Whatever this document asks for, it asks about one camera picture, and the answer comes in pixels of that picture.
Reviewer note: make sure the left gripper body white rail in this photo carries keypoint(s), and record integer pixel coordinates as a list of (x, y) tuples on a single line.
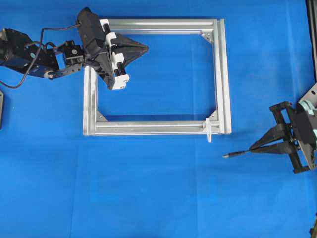
[(96, 37)]

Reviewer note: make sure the right gripper body teal mount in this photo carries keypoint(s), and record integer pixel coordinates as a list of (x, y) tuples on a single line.
[(301, 132)]

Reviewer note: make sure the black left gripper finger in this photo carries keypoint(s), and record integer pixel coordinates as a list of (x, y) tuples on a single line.
[(128, 46), (132, 54)]

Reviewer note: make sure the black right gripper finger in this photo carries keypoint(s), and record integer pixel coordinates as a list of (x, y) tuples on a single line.
[(277, 134), (278, 148)]

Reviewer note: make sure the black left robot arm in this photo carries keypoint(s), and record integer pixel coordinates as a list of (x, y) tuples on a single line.
[(44, 60)]

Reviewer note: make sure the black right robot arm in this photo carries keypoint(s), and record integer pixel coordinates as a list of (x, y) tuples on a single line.
[(310, 95)]

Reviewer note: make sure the black object at left edge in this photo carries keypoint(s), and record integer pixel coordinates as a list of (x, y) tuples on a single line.
[(1, 107)]

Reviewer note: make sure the aluminium extrusion frame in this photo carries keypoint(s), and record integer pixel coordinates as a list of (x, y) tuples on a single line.
[(213, 31)]

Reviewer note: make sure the black rail at right edge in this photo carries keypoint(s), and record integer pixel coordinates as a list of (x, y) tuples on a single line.
[(311, 6)]

